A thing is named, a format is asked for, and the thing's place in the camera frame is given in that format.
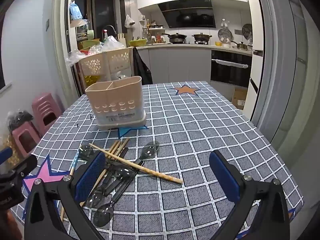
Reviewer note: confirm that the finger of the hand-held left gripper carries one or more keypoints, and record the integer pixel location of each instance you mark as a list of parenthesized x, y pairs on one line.
[(23, 167), (5, 155)]

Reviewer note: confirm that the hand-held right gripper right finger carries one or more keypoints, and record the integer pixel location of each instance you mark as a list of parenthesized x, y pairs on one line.
[(225, 177)]

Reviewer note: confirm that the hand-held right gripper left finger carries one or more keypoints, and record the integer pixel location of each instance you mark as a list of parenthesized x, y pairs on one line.
[(90, 177)]

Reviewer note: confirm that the blue dotted wooden chopstick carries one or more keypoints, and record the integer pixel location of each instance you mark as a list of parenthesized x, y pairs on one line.
[(75, 163)]

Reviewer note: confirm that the beige plastic utensil holder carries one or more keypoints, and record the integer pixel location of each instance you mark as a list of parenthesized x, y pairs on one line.
[(115, 100)]

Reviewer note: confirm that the person's left forearm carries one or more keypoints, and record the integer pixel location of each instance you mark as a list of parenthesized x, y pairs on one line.
[(8, 225)]

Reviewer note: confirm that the clear bag of yellow produce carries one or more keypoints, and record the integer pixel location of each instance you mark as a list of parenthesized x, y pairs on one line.
[(7, 147)]

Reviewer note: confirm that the pink star sticker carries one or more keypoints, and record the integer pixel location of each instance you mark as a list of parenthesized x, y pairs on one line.
[(45, 172)]

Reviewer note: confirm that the pink plastic stool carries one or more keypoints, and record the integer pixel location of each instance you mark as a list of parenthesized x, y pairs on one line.
[(46, 110), (25, 142)]

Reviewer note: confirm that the dark plastic bag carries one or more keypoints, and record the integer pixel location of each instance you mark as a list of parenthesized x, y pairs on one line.
[(20, 120)]

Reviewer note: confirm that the blue-grey checked tablecloth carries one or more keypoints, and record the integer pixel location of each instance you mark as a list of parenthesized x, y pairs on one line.
[(200, 135)]

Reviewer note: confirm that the blue star sticker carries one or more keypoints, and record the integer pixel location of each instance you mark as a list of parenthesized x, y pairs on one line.
[(127, 131)]

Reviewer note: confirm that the cardboard box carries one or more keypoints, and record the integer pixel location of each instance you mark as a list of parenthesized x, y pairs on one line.
[(239, 98)]

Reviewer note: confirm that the orange star sticker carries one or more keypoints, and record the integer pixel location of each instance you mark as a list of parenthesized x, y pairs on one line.
[(186, 90)]

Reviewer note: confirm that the yellow oil bottle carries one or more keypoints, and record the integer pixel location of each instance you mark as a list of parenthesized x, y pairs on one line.
[(91, 80)]

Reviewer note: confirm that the black built-in oven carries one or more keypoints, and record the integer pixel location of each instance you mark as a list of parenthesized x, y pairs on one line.
[(230, 70)]

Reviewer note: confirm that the beige perforated storage cart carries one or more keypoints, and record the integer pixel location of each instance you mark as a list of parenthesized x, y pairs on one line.
[(100, 62)]

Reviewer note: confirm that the grey sliding door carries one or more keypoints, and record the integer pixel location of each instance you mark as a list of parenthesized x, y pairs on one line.
[(287, 80)]

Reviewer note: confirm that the crumpled clear plastic bag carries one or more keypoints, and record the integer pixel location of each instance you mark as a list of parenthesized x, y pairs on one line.
[(75, 57)]

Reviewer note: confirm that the grey kitchen counter cabinet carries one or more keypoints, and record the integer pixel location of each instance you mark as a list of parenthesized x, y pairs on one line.
[(180, 65)]

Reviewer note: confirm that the black hanging plastic bag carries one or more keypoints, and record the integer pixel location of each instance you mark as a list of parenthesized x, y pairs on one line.
[(142, 67)]

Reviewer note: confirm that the white refrigerator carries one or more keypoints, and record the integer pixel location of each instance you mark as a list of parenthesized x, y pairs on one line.
[(255, 55)]

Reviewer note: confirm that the steel pot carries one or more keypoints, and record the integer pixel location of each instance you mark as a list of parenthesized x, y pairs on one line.
[(241, 46)]

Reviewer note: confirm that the green plastic basin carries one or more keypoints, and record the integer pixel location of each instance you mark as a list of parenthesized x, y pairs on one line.
[(90, 43)]

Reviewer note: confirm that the white translucent plastic bag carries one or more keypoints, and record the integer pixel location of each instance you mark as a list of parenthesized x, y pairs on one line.
[(112, 43)]

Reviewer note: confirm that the white countertop utensil jar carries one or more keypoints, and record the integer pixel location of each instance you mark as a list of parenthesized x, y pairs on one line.
[(121, 40)]

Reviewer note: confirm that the spray bottle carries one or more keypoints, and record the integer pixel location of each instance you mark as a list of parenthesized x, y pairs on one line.
[(105, 36)]

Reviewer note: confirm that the round metal steamer rack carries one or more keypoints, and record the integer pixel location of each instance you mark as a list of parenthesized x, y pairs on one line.
[(224, 35)]

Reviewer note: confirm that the green plastic colander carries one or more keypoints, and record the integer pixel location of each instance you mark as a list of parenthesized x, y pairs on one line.
[(138, 43)]

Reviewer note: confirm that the black frying pan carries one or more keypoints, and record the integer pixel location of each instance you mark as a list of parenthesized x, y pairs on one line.
[(176, 37)]

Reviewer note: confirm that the metal kitchen faucet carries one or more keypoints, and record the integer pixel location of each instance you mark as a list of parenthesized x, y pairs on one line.
[(111, 27)]

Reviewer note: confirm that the white spice rack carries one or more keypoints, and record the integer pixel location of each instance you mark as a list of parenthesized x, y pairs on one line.
[(156, 33)]

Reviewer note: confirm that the blue hanging package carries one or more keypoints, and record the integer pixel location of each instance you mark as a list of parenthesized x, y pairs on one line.
[(75, 12)]

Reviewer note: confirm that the white hanging plastic bag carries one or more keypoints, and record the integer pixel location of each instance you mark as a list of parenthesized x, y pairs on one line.
[(129, 22)]

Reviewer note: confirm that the black range hood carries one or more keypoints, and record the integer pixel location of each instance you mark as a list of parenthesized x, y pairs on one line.
[(187, 15)]

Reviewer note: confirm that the dark glass door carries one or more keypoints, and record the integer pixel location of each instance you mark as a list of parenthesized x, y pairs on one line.
[(102, 10)]

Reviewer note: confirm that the wall light switch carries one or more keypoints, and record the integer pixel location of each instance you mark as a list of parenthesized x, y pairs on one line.
[(47, 25)]

